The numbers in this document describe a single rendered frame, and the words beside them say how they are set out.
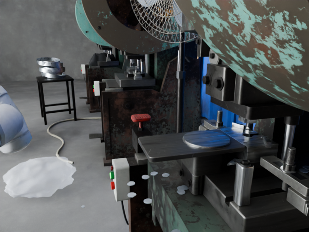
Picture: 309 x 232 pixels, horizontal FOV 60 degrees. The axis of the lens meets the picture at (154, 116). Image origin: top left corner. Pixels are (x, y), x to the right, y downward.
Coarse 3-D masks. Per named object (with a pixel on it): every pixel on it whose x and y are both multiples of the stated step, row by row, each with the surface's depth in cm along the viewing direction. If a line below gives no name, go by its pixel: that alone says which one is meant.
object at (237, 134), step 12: (228, 132) 77; (240, 132) 77; (252, 132) 77; (252, 144) 68; (264, 144) 68; (276, 144) 69; (240, 156) 70; (252, 156) 68; (264, 156) 69; (276, 156) 70
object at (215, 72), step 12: (216, 60) 69; (216, 72) 66; (228, 72) 62; (216, 84) 63; (228, 84) 63; (240, 84) 61; (216, 96) 67; (228, 96) 64; (240, 96) 62; (252, 96) 63; (264, 96) 64
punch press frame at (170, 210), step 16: (192, 32) 80; (304, 112) 91; (256, 128) 98; (272, 128) 90; (304, 128) 93; (304, 144) 95; (304, 160) 90; (160, 176) 80; (176, 176) 80; (160, 192) 77; (176, 192) 71; (160, 208) 78; (176, 208) 65; (192, 208) 65; (208, 208) 65; (160, 224) 80; (176, 224) 65; (192, 224) 59; (208, 224) 59; (224, 224) 59
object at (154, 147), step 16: (144, 144) 68; (160, 144) 68; (176, 144) 68; (192, 144) 67; (208, 144) 67; (224, 144) 67; (240, 144) 68; (160, 160) 61; (192, 160) 68; (208, 160) 67; (192, 176) 69; (192, 192) 70
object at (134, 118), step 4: (132, 116) 99; (136, 116) 99; (140, 116) 99; (144, 116) 98; (148, 116) 99; (132, 120) 98; (136, 120) 97; (140, 120) 97; (144, 120) 97; (148, 120) 98; (140, 124) 100
